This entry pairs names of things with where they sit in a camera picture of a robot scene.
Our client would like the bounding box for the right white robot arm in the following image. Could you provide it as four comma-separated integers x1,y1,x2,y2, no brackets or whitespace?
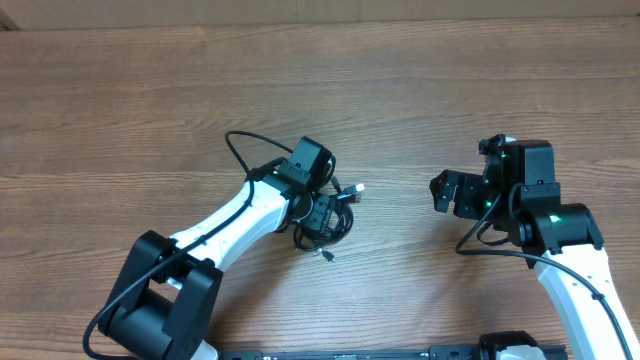
429,134,639,359

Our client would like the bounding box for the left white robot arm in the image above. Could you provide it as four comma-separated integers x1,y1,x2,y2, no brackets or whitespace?
88,137,350,359

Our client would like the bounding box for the black USB cable bundle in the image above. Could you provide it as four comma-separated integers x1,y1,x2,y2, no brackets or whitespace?
292,175,366,263

